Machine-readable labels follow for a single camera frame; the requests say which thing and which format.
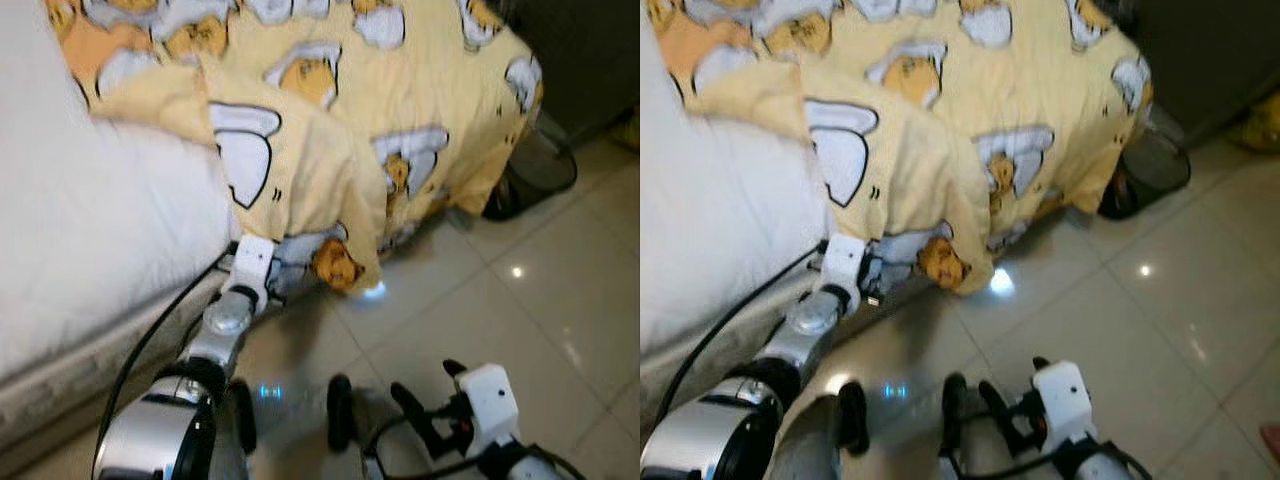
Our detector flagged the white quilted bed cover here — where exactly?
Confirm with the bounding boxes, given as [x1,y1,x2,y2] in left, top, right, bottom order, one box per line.
[0,0,239,383]
[640,30,831,356]

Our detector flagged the small yellow object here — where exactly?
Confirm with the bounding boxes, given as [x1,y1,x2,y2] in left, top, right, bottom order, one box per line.
[1238,92,1280,156]

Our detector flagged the black mesh waste bin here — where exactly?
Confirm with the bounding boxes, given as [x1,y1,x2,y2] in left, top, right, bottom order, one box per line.
[1097,105,1193,221]
[483,108,579,223]

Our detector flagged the dark cabinet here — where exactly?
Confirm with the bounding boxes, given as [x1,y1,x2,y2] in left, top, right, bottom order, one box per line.
[505,0,641,141]
[1125,0,1280,146]

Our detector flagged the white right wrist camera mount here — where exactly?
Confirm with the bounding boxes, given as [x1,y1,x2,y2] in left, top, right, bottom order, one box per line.
[1033,360,1094,451]
[458,364,521,456]

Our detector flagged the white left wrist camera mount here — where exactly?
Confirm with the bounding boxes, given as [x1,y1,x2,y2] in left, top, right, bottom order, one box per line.
[230,234,278,298]
[820,233,869,293]

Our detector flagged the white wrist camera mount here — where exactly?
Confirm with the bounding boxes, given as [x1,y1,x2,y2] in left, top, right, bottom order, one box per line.
[820,233,869,293]
[458,364,521,456]
[1033,360,1094,451]
[230,234,278,298]

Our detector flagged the yellow cartoon print blanket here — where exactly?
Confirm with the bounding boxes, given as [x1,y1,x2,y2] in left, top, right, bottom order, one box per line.
[645,0,1153,296]
[42,0,546,298]

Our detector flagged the grey robot left leg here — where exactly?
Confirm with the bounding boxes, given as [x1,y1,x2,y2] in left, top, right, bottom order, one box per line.
[775,382,871,480]
[215,378,261,480]

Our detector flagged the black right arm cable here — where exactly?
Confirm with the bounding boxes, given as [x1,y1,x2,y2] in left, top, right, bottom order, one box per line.
[360,415,476,480]
[940,430,1061,480]

